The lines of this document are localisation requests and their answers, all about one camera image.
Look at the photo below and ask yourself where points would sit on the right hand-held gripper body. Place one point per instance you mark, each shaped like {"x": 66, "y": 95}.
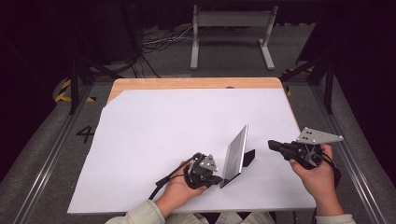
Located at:
{"x": 308, "y": 149}

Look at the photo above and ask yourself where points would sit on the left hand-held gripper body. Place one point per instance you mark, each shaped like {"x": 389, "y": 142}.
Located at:
{"x": 200, "y": 174}

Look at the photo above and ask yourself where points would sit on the silver photo frame black back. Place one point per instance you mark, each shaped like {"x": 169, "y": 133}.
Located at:
{"x": 236, "y": 155}

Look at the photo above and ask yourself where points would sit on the person's left hand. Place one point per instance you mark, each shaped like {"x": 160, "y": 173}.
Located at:
{"x": 177, "y": 194}

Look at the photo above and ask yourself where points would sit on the person's right hand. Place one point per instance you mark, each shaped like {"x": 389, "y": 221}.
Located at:
{"x": 320, "y": 183}

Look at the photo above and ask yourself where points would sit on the person's lap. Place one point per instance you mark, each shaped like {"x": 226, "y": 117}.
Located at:
{"x": 230, "y": 218}

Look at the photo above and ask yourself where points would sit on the yellow black hazard tape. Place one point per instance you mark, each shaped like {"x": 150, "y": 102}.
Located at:
{"x": 289, "y": 91}
{"x": 63, "y": 90}

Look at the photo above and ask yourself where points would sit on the black metal stand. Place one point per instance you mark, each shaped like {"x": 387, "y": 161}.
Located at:
{"x": 328, "y": 84}
{"x": 74, "y": 81}

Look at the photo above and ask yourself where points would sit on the wooden table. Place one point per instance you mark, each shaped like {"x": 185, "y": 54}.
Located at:
{"x": 193, "y": 83}

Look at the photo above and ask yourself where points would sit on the white metal stand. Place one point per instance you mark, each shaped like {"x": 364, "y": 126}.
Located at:
{"x": 232, "y": 19}

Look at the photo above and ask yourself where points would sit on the aluminium rail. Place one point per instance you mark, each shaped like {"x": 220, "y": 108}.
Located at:
{"x": 358, "y": 168}
{"x": 46, "y": 168}

